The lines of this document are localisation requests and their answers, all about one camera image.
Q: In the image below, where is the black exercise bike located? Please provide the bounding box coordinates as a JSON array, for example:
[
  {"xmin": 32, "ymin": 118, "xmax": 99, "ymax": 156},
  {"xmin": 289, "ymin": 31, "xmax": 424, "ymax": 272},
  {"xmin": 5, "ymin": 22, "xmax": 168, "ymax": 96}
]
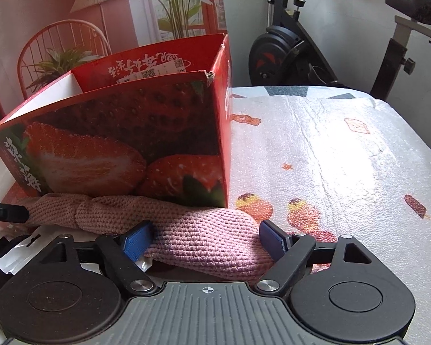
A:
[{"xmin": 248, "ymin": 0, "xmax": 431, "ymax": 102}]

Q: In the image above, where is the pink knitted cloth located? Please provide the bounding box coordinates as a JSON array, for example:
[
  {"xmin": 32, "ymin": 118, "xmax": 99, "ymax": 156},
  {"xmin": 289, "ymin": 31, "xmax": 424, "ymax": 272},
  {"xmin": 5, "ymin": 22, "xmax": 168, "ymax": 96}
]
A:
[{"xmin": 22, "ymin": 193, "xmax": 285, "ymax": 282}]

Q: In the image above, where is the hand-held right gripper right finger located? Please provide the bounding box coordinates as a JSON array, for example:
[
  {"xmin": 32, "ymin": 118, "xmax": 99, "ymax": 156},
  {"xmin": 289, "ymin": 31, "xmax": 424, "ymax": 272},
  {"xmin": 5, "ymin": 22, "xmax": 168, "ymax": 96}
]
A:
[{"xmin": 254, "ymin": 220, "xmax": 380, "ymax": 293}]

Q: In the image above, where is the wall poster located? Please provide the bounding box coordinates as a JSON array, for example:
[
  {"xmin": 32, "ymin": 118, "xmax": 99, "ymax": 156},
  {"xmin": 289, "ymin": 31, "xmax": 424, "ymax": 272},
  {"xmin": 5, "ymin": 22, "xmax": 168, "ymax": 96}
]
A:
[{"xmin": 0, "ymin": 0, "xmax": 228, "ymax": 127}]

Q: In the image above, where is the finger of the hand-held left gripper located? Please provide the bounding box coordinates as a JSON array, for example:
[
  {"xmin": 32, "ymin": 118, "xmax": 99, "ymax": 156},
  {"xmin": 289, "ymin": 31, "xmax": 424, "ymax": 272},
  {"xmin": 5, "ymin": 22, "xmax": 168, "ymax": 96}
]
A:
[{"xmin": 0, "ymin": 201, "xmax": 30, "ymax": 224}]

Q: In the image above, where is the printed blanket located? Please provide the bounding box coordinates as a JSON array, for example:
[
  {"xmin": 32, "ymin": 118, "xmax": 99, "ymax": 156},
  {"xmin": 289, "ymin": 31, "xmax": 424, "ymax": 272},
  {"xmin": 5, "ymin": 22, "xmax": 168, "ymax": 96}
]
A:
[{"xmin": 226, "ymin": 86, "xmax": 431, "ymax": 345}]

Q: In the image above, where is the red strawberry print cardboard box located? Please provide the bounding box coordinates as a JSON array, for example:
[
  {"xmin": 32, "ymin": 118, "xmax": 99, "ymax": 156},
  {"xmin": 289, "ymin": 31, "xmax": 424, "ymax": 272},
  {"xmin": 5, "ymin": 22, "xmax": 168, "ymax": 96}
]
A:
[{"xmin": 0, "ymin": 33, "xmax": 234, "ymax": 210}]

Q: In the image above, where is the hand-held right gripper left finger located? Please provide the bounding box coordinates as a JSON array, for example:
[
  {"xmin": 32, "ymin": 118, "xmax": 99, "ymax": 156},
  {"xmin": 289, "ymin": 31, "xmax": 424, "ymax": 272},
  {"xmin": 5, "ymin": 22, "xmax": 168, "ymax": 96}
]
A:
[{"xmin": 23, "ymin": 222, "xmax": 158, "ymax": 293}]

